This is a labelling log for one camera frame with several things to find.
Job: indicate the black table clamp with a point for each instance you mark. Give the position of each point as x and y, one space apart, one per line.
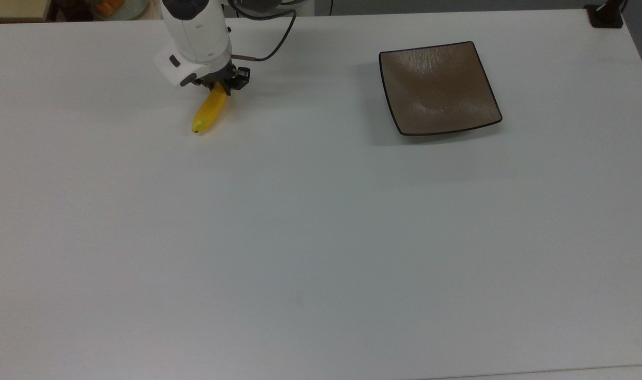
606 15

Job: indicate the bowl with orange items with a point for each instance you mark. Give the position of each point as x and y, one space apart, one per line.
117 7

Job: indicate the white plastic bag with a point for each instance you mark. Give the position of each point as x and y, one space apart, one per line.
156 7

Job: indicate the beige wooden furniture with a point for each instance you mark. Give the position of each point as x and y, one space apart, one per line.
15 9

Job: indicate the yellow banana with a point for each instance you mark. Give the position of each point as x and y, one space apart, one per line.
210 111

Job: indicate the brown square ceramic plate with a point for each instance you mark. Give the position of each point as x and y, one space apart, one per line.
437 89

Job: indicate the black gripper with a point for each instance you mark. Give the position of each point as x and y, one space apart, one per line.
222 77

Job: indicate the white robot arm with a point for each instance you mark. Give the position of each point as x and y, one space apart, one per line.
197 37

